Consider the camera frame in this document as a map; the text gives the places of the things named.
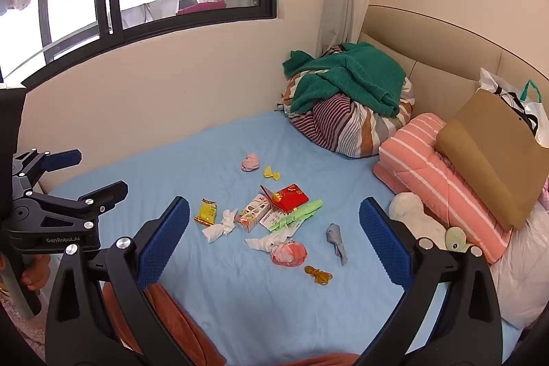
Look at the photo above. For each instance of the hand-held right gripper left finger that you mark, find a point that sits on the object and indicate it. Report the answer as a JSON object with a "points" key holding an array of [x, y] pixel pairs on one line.
{"points": [[165, 246]]}

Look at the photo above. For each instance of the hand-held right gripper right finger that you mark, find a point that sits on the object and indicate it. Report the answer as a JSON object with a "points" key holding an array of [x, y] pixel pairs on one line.
{"points": [[384, 246]]}

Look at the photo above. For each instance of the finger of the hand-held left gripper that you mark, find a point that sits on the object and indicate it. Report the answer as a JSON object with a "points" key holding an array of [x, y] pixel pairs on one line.
{"points": [[107, 194], [62, 160]]}

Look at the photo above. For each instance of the grey fish toy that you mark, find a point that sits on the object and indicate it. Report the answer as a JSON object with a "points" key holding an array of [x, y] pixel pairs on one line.
{"points": [[336, 241]]}

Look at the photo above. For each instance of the yellow snack packet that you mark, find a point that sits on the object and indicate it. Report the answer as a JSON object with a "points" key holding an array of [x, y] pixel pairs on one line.
{"points": [[206, 212]]}

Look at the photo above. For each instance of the white tissue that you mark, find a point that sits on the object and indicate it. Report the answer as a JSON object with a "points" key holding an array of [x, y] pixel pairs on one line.
{"points": [[219, 229], [266, 242]]}

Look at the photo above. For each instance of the green plastic wrapper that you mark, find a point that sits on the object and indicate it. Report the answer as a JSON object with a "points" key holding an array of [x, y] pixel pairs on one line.
{"points": [[300, 214]]}

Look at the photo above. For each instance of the small printed carton box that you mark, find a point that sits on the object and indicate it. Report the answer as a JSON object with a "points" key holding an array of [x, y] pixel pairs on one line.
{"points": [[252, 214]]}

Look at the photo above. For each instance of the pink red plastic wrapper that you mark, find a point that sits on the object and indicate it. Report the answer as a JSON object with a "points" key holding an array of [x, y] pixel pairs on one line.
{"points": [[289, 253]]}

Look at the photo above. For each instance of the red gift box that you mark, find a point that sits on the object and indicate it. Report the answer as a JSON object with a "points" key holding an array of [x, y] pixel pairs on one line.
{"points": [[291, 196]]}

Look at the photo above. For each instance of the white paper card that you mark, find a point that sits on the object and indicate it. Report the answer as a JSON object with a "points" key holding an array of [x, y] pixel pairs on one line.
{"points": [[271, 219]]}

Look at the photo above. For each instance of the yellow candy wrapper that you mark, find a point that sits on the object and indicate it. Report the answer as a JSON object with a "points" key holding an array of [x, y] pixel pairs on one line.
{"points": [[272, 174]]}

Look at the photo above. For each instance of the person's left forearm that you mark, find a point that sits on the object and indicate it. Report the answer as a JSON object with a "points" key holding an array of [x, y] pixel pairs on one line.
{"points": [[17, 331]]}

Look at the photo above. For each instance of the person's left hand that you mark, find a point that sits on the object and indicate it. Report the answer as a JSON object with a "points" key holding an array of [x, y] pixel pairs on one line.
{"points": [[36, 274]]}

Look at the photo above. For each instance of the white plush toy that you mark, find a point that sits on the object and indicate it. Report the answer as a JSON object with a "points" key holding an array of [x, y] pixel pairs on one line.
{"points": [[411, 214]]}

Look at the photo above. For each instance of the green turtle plush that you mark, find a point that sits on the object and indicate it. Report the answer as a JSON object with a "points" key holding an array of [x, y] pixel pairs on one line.
{"points": [[455, 238]]}

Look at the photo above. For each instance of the person's orange pants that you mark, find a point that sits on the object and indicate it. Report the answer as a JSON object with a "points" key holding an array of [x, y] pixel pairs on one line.
{"points": [[184, 331]]}

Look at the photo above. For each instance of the pink striped quilt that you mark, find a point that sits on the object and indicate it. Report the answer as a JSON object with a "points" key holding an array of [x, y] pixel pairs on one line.
{"points": [[420, 160]]}

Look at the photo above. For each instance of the blue bed sheet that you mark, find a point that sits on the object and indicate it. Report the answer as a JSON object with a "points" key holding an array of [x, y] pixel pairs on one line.
{"points": [[214, 160]]}

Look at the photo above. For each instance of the striped duvet bundle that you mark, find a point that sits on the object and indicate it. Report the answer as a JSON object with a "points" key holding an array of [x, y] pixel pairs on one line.
{"points": [[347, 126]]}

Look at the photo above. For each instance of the brown paper bag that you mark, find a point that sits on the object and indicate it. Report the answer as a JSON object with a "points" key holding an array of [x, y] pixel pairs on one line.
{"points": [[493, 151]]}

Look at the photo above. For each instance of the green towel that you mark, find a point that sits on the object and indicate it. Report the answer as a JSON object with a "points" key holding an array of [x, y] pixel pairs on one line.
{"points": [[351, 78]]}

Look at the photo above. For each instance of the white plastic bag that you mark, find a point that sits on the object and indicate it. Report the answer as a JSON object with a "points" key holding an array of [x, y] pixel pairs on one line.
{"points": [[491, 81]]}

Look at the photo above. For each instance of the pink cloth on rack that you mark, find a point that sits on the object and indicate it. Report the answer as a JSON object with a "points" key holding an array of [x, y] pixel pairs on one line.
{"points": [[201, 8]]}

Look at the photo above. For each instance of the beige padded headboard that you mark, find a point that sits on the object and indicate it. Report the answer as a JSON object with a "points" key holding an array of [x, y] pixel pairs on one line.
{"points": [[450, 44]]}

